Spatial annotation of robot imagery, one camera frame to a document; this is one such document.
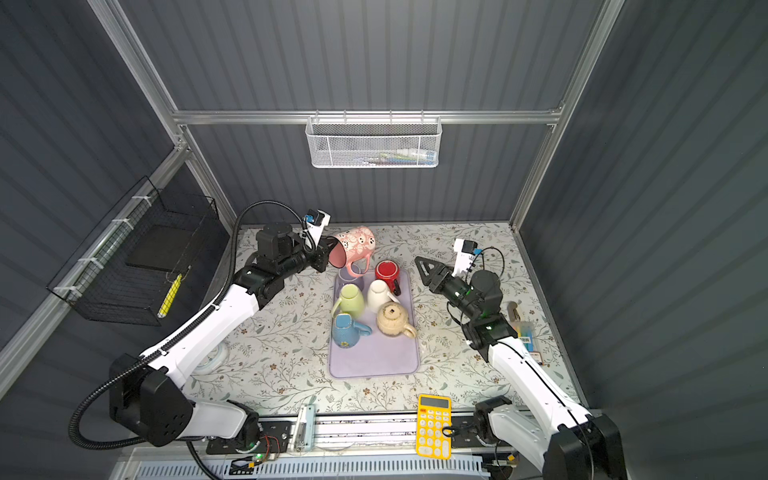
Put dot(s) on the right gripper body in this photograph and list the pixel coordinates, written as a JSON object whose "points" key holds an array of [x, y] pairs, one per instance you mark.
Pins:
{"points": [[456, 291]]}

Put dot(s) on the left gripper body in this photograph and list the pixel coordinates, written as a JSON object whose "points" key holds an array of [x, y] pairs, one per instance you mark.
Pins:
{"points": [[303, 258]]}

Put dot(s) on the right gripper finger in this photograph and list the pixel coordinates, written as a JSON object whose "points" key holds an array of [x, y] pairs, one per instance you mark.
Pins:
{"points": [[429, 274], [424, 264]]}

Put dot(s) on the beige speckled mug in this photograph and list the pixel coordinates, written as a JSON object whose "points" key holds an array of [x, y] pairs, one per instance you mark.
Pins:
{"points": [[393, 320]]}

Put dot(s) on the pink ghost mug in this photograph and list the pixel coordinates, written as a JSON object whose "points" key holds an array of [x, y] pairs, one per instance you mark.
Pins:
{"points": [[352, 246]]}

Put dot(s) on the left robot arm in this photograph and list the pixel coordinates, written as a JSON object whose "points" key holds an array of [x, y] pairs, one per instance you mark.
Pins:
{"points": [[146, 392]]}

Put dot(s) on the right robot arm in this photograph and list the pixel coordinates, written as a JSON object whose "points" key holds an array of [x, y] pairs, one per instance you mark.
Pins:
{"points": [[561, 438]]}

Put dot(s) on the red mug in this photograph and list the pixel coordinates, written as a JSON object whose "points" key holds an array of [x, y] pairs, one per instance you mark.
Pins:
{"points": [[389, 272]]}

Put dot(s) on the white mug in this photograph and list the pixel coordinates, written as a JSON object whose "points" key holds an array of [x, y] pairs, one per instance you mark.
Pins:
{"points": [[378, 295]]}

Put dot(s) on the lavender mug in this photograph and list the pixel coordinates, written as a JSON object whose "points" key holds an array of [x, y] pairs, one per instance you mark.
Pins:
{"points": [[350, 276]]}

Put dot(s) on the green mug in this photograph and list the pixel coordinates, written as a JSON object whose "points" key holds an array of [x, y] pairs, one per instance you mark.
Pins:
{"points": [[350, 301]]}

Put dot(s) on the blue mug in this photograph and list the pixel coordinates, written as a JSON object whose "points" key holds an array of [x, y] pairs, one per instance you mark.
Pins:
{"points": [[346, 332]]}

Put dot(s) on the lavender tray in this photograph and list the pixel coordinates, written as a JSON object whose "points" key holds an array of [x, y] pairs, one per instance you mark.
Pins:
{"points": [[374, 355]]}

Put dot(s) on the items in white basket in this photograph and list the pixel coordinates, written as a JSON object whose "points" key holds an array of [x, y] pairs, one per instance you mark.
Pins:
{"points": [[402, 157]]}

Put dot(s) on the yellow marker in basket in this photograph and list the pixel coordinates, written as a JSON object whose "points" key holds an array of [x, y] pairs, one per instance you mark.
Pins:
{"points": [[169, 297]]}

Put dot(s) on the small white clock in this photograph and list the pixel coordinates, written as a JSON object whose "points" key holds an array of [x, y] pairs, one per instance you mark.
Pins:
{"points": [[215, 359]]}

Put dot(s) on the black pad in basket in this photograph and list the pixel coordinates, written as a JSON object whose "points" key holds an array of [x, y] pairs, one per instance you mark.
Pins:
{"points": [[165, 249]]}

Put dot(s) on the yellow calculator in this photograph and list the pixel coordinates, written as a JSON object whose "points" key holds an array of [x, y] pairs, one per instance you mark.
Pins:
{"points": [[434, 413]]}

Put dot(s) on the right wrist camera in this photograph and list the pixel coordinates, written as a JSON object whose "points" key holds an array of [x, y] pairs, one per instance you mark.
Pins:
{"points": [[465, 253]]}

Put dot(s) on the white wire basket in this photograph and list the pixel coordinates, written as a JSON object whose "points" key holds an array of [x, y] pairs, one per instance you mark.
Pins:
{"points": [[337, 145]]}

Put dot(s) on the black wire basket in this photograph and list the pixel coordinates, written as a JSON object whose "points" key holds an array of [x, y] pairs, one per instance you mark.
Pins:
{"points": [[100, 287]]}

